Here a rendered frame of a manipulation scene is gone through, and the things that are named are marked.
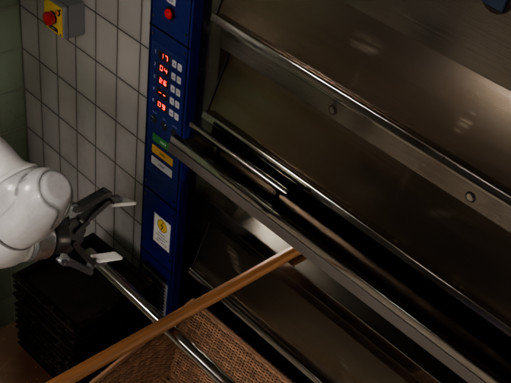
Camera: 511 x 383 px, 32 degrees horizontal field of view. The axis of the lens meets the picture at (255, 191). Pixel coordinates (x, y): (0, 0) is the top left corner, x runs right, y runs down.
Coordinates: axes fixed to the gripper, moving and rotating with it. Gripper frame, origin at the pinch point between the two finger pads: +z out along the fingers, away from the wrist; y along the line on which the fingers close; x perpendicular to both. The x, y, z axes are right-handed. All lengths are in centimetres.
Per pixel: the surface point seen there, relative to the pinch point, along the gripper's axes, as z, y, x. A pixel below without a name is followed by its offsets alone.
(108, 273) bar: 4.3, 14.6, -5.2
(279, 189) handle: 20.4, -18.8, 24.0
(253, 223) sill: 42.0, 0.8, 3.1
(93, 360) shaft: -14.9, 21.0, 16.9
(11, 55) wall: 33, -10, -102
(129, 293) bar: 4.5, 15.6, 3.0
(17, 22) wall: 31, -22, -100
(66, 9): 21, -35, -63
